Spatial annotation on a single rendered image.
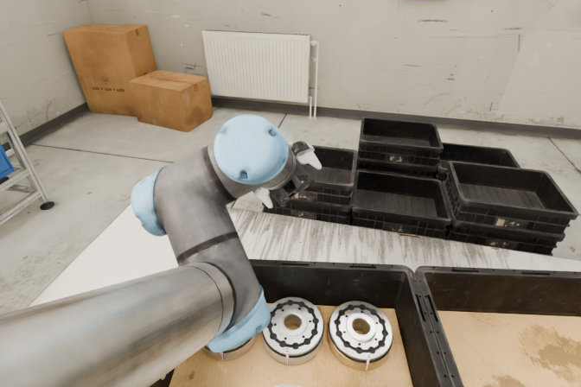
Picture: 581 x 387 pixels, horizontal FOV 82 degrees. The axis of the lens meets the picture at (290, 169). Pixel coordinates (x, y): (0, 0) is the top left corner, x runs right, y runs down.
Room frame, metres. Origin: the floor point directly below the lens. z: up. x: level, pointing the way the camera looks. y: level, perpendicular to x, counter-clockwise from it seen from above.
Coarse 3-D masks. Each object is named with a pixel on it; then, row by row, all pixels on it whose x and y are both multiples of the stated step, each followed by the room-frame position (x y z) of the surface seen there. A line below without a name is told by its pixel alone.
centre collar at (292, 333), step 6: (288, 312) 0.34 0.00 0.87; (294, 312) 0.34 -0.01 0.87; (300, 312) 0.34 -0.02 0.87; (282, 318) 0.33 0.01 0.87; (300, 318) 0.33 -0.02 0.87; (306, 318) 0.33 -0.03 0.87; (282, 324) 0.32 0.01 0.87; (306, 324) 0.32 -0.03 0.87; (282, 330) 0.31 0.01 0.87; (288, 330) 0.31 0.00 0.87; (294, 330) 0.31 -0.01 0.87; (300, 330) 0.31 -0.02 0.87; (288, 336) 0.30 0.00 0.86; (294, 336) 0.30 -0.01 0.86
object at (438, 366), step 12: (252, 264) 0.39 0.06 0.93; (264, 264) 0.39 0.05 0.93; (276, 264) 0.39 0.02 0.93; (288, 264) 0.39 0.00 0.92; (300, 264) 0.39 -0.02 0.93; (312, 264) 0.39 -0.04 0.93; (324, 264) 0.39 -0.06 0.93; (336, 264) 0.39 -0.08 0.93; (348, 264) 0.39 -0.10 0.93; (360, 264) 0.39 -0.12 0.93; (372, 264) 0.39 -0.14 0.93; (384, 264) 0.39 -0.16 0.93; (396, 264) 0.39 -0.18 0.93; (408, 276) 0.36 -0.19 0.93; (420, 300) 0.32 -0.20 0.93; (420, 312) 0.31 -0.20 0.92; (420, 324) 0.28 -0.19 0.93; (432, 336) 0.26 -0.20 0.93; (432, 348) 0.24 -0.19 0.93; (432, 360) 0.23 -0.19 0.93; (444, 372) 0.21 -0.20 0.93; (444, 384) 0.20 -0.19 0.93
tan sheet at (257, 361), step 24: (384, 312) 0.36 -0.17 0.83; (192, 360) 0.28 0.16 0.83; (216, 360) 0.28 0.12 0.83; (240, 360) 0.28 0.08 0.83; (264, 360) 0.28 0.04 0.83; (312, 360) 0.28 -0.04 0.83; (336, 360) 0.28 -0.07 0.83; (192, 384) 0.24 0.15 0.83; (216, 384) 0.24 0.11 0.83; (240, 384) 0.24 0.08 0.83; (264, 384) 0.24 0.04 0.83; (312, 384) 0.24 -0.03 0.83; (336, 384) 0.24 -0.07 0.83; (360, 384) 0.24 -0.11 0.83; (384, 384) 0.24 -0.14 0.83; (408, 384) 0.24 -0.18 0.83
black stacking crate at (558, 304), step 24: (432, 288) 0.37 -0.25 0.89; (456, 288) 0.37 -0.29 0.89; (480, 288) 0.37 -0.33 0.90; (504, 288) 0.36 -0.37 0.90; (528, 288) 0.36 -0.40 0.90; (552, 288) 0.36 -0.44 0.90; (576, 288) 0.36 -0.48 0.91; (480, 312) 0.37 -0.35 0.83; (504, 312) 0.36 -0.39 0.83; (528, 312) 0.36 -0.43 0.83; (552, 312) 0.36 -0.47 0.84; (576, 312) 0.36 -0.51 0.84
